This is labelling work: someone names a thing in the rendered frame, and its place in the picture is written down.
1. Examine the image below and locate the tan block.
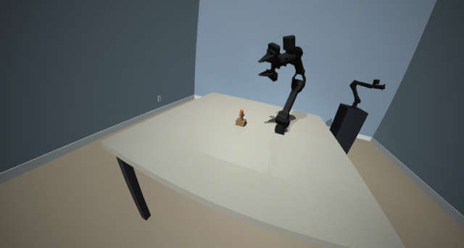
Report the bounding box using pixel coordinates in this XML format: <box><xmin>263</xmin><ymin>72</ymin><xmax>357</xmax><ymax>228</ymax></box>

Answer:
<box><xmin>236</xmin><ymin>117</ymin><xmax>247</xmax><ymax>127</ymax></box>

